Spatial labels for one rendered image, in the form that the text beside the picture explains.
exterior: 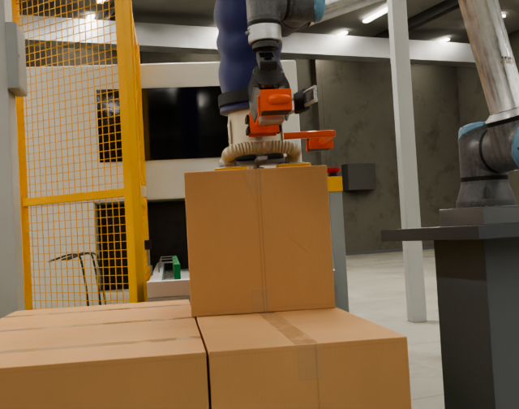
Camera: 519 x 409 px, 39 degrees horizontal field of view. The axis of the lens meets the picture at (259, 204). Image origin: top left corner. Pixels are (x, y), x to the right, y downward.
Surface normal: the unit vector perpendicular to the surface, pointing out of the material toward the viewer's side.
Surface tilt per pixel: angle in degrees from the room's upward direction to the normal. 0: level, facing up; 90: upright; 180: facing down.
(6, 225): 90
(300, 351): 90
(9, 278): 90
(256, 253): 90
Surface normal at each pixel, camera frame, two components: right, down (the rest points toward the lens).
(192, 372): 0.12, -0.04
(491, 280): 0.40, -0.06
